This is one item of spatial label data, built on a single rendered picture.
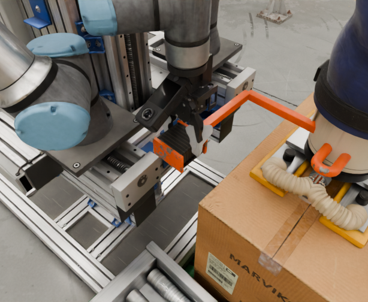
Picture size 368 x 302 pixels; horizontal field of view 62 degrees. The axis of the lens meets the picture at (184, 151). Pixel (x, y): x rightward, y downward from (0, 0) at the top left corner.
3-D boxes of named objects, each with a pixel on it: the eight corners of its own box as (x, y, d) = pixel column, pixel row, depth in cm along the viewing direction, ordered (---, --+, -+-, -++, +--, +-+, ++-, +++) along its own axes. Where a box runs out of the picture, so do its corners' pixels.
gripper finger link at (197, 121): (208, 141, 61) (198, 102, 56) (203, 145, 60) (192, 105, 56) (192, 136, 64) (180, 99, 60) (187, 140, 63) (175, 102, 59)
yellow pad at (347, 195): (361, 250, 65) (371, 239, 61) (317, 221, 69) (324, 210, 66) (411, 161, 82) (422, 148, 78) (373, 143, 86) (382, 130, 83)
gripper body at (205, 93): (217, 109, 63) (222, 56, 54) (189, 130, 59) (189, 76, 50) (189, 93, 67) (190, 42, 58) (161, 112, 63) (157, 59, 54)
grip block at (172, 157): (181, 174, 65) (181, 158, 61) (153, 153, 69) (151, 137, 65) (207, 152, 69) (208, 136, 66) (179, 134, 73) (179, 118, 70)
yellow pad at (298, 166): (282, 198, 74) (287, 186, 70) (247, 175, 78) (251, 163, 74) (342, 128, 90) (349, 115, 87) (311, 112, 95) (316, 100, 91)
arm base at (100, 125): (39, 128, 77) (24, 96, 69) (86, 99, 85) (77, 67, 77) (78, 156, 70) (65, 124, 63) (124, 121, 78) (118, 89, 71)
